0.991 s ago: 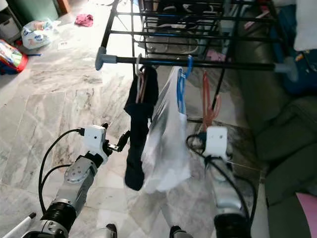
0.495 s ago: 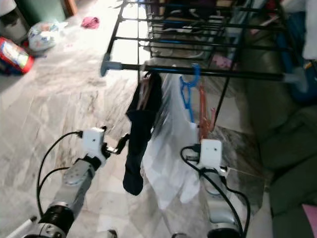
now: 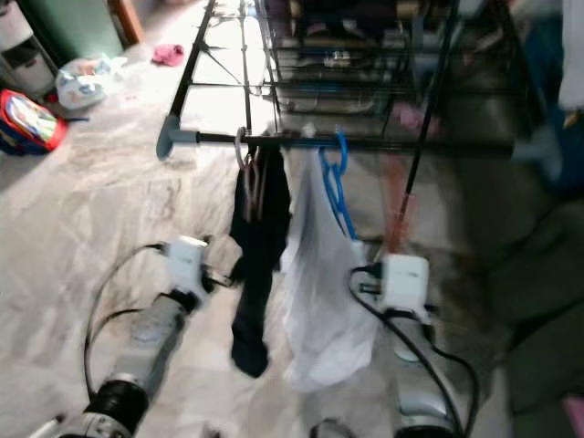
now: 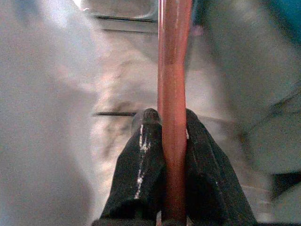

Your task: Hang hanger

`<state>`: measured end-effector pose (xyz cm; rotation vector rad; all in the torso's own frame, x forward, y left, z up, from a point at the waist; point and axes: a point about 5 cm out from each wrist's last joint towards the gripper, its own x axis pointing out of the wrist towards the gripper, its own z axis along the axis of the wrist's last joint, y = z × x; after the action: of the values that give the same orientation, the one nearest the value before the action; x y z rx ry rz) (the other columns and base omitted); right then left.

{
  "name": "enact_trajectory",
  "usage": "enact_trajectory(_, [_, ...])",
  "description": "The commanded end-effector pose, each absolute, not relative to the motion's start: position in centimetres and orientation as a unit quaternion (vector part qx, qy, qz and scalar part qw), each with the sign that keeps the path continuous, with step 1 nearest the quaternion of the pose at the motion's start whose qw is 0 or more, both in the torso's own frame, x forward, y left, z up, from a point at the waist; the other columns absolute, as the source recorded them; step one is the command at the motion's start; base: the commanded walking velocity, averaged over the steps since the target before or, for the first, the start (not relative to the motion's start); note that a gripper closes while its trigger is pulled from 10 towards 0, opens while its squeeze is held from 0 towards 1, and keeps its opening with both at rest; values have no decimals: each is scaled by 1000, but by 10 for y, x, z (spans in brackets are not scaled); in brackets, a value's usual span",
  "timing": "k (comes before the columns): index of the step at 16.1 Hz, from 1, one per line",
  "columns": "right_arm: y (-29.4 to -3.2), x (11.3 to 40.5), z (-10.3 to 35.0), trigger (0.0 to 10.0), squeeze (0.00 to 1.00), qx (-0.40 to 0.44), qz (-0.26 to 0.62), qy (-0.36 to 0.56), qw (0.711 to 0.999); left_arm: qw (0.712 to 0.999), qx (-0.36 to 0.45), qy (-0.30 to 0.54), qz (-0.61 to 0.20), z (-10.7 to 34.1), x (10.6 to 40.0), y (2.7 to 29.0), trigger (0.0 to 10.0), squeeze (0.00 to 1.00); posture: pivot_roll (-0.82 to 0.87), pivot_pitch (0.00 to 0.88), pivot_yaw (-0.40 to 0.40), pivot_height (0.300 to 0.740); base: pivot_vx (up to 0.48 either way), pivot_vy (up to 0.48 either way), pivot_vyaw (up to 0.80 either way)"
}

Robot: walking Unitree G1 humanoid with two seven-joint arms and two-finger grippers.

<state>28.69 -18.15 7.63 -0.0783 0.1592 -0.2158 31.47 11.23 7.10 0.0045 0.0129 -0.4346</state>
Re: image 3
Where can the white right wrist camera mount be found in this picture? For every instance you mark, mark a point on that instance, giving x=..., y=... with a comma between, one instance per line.
x=406, y=285

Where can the white t-shirt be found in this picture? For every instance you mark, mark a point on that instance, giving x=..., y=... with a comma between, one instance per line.
x=328, y=301

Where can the beige hanger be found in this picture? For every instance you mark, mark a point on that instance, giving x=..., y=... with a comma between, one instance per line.
x=242, y=151

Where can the pink cloth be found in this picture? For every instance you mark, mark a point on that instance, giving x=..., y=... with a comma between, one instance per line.
x=169, y=55

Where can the pink cushion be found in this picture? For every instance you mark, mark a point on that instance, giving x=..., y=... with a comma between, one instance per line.
x=575, y=415

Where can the green bin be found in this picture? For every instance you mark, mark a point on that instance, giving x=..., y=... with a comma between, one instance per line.
x=73, y=26

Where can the white plastic bag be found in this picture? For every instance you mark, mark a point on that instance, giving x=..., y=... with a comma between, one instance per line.
x=89, y=84

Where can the blue plastic hanger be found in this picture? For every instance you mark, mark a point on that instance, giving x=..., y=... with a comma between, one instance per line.
x=342, y=146

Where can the red and blue bag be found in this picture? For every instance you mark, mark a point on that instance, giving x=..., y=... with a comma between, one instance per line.
x=35, y=123

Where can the white drawer shelf unit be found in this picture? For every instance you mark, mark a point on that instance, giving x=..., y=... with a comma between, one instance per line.
x=23, y=41

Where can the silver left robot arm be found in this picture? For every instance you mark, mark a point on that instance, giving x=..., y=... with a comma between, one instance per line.
x=146, y=342

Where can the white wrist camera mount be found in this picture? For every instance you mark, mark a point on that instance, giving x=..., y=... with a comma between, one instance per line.
x=406, y=285
x=187, y=265

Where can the black t-shirt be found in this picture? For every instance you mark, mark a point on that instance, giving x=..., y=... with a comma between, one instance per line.
x=255, y=274

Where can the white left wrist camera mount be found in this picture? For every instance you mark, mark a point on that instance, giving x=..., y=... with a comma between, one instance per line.
x=187, y=265

